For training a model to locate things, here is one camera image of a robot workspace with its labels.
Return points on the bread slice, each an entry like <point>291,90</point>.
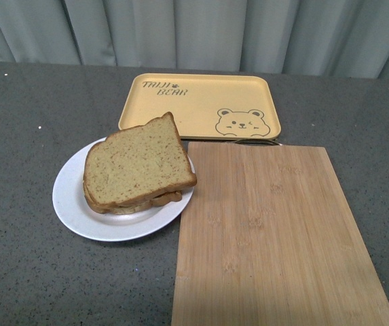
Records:
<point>124,210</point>
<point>138,164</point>

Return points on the white round plate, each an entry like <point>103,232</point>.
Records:
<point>74,212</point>

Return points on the yellow bear serving tray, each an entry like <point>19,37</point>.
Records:
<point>211,107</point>

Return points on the bamboo cutting board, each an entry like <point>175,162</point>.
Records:
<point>268,238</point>

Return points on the grey pleated curtain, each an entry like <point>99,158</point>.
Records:
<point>331,38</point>

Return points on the metal cutting board handle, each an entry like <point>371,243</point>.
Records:
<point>261,142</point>

